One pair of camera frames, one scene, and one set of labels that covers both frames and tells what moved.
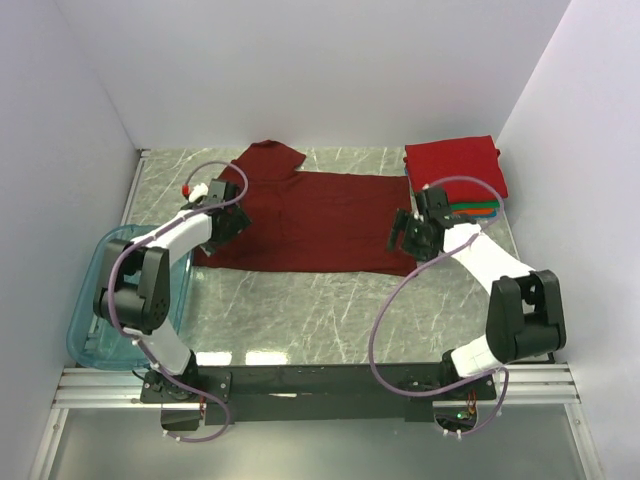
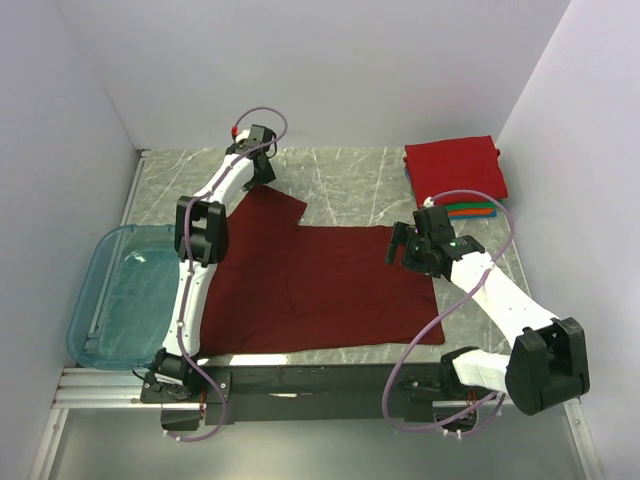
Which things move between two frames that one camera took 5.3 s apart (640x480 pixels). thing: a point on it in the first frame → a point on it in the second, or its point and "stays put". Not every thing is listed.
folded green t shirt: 475,205 stays put
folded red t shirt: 475,156 stays put
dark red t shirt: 310,221 → 289,286
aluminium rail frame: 538,383 stays put
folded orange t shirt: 473,211 stays put
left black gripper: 238,222 → 267,175
